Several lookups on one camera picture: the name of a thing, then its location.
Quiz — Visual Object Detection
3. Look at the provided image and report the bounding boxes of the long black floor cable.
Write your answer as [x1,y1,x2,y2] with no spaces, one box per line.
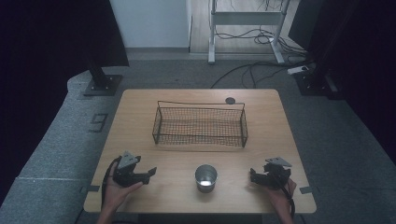
[210,59,314,90]

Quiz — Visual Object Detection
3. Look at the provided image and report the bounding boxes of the black stand with square base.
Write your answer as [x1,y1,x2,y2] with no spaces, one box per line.
[82,57,124,97]

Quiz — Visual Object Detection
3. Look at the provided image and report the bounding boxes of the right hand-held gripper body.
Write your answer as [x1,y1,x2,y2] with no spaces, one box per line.
[262,156,293,191]

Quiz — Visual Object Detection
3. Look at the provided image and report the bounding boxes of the white metal desk frame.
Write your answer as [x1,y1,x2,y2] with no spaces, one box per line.
[207,0,286,65]

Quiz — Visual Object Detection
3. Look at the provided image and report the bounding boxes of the person's left hand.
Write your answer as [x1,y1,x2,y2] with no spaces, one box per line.
[103,161,145,213]

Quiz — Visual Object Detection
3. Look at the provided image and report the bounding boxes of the tangle of black floor cables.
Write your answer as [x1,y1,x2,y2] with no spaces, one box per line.
[214,0,310,58]

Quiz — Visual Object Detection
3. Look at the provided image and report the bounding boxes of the black stand with dark base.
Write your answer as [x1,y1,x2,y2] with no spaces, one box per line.
[293,55,345,101]

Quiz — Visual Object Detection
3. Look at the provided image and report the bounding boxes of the dark curtain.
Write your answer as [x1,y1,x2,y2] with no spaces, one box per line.
[287,0,396,166]
[0,0,130,206]

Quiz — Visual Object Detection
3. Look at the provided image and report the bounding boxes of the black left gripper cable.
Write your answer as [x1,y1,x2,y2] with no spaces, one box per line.
[100,156,122,209]

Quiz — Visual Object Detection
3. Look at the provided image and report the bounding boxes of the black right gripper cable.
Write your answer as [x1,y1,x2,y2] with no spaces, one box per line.
[271,171,296,219]

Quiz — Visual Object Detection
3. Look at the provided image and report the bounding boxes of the black wire mesh basket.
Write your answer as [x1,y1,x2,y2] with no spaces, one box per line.
[151,100,249,148]

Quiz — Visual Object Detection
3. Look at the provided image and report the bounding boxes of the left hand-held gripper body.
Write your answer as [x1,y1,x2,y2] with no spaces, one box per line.
[111,150,141,189]

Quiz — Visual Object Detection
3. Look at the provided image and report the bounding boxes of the white power strip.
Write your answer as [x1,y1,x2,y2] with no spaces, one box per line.
[286,64,310,76]

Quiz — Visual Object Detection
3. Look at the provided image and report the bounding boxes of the silver metal cup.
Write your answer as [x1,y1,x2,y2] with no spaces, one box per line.
[194,163,219,194]

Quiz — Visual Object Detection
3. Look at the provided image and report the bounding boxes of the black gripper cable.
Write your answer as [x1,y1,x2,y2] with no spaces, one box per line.
[271,171,296,219]
[100,156,122,209]

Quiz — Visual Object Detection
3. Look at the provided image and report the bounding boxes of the person's right hand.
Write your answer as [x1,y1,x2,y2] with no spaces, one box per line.
[265,178,298,217]

